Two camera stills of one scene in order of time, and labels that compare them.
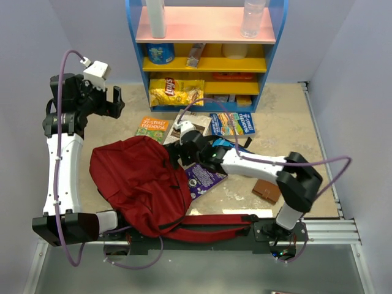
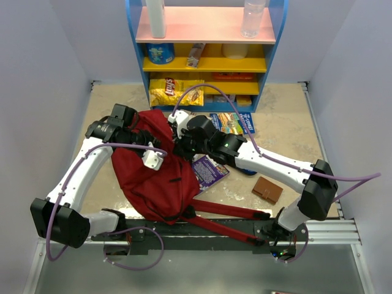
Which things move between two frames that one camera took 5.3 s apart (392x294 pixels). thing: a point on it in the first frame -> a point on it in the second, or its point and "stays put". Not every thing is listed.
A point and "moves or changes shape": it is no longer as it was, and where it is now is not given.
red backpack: [141, 176] moves or changes shape
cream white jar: [234, 51] stays put
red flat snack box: [233, 76] stays put
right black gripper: [174, 150] -> [179, 149]
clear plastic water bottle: [252, 18] stays put
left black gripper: [109, 108] -> [149, 139]
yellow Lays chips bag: [174, 92] stays put
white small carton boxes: [222, 98] stays put
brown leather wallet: [268, 191] stays put
